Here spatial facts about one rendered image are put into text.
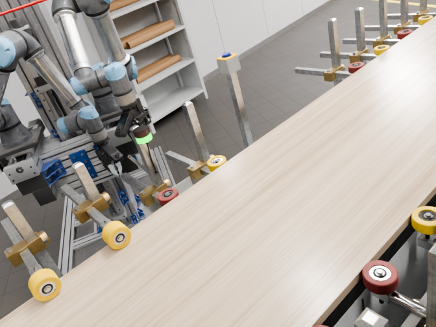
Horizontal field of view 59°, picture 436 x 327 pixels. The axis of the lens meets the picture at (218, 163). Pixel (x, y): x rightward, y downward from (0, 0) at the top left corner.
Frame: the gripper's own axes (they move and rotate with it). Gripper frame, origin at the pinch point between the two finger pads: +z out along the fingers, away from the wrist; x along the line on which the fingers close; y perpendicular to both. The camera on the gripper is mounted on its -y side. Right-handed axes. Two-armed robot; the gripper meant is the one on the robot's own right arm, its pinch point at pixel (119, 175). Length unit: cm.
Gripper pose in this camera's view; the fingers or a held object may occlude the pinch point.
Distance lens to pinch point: 189.6
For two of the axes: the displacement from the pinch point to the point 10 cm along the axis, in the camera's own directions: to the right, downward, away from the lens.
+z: 2.5, 8.2, 5.1
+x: -7.3, 5.1, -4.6
